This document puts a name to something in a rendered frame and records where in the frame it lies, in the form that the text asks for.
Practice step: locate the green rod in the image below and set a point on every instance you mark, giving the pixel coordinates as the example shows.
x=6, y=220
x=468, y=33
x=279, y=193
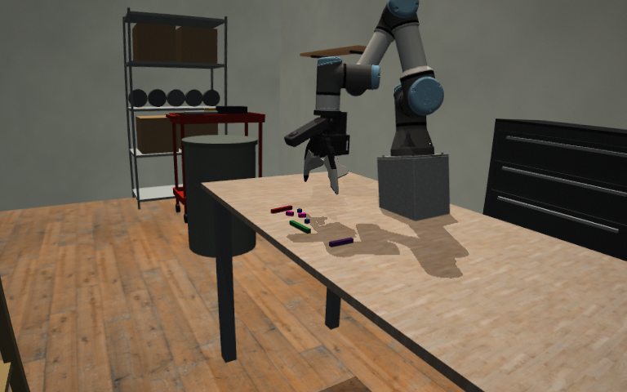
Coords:
x=300, y=226

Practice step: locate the dark red rod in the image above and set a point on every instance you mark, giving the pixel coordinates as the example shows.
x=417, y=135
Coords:
x=281, y=209

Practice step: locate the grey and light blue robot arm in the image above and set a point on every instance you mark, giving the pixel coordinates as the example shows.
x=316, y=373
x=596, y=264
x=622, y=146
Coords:
x=398, y=21

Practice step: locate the purple rod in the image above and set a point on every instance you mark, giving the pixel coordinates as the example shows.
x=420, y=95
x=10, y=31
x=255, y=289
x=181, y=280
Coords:
x=341, y=242

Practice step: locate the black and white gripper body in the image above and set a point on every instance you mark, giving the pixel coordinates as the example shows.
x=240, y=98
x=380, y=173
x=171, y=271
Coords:
x=337, y=129

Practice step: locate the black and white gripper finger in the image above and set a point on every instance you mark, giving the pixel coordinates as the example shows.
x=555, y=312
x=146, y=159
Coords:
x=332, y=165
x=311, y=162

